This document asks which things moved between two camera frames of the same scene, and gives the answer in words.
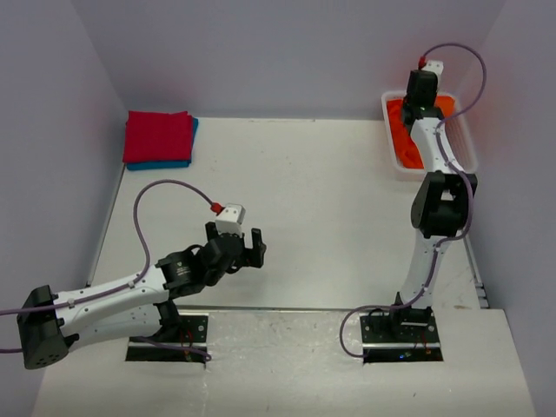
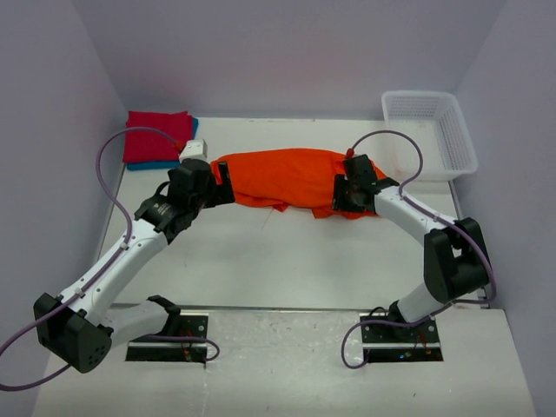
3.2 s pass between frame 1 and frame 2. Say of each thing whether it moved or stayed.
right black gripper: moved
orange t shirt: moved
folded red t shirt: stayed
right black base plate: stayed
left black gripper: moved
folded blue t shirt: stayed
